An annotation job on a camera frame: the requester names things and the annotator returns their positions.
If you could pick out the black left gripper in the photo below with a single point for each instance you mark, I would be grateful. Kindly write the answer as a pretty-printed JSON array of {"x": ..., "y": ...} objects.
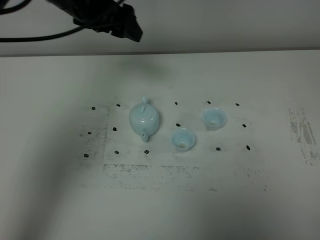
[{"x": 103, "y": 16}]

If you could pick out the light blue porcelain teapot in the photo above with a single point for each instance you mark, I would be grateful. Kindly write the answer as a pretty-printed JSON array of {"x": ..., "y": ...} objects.
[{"x": 144, "y": 119}]

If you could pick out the light blue teacup near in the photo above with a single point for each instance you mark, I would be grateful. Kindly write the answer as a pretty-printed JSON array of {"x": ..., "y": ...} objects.
[{"x": 183, "y": 139}]

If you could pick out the light blue teacup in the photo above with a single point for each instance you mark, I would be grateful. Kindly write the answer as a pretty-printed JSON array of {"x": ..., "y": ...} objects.
[
  {"x": 214, "y": 118},
  {"x": 183, "y": 139}
]

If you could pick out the light blue teacup far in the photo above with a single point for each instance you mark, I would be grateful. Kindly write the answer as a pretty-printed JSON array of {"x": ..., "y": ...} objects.
[{"x": 214, "y": 118}]

